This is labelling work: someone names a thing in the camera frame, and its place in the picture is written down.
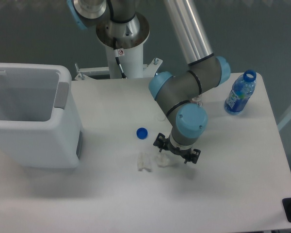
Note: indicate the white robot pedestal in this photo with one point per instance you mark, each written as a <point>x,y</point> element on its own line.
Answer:
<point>129,62</point>

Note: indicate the white trash bin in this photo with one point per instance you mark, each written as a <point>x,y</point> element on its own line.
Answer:
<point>39,122</point>

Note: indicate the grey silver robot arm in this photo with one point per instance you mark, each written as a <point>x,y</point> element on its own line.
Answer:
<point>123,32</point>

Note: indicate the clear green label bottle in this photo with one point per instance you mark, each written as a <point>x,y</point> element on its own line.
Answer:
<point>197,100</point>

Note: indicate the blue plastic bottle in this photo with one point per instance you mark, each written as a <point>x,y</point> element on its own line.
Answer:
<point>241,91</point>

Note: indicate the blue bottle cap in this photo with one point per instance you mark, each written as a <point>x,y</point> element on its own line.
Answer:
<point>142,133</point>

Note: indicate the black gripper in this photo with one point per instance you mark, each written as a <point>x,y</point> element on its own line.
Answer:
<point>169,144</point>

